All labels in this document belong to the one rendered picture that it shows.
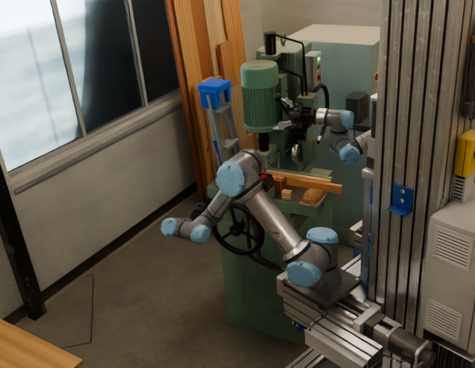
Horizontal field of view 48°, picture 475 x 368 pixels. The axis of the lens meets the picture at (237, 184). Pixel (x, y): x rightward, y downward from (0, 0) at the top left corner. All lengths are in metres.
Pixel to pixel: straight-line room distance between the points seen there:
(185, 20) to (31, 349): 2.48
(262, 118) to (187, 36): 1.65
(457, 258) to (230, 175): 0.79
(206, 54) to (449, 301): 2.90
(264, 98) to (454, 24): 1.09
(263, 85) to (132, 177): 1.76
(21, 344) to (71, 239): 1.21
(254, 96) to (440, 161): 1.02
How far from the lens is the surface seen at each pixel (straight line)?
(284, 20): 5.07
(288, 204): 2.55
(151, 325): 3.31
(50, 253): 3.61
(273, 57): 2.60
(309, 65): 2.72
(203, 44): 4.24
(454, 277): 1.89
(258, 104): 2.49
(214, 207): 2.19
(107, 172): 3.77
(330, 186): 2.60
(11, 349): 2.63
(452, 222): 1.81
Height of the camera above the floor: 2.16
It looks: 28 degrees down
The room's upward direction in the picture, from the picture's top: 5 degrees counter-clockwise
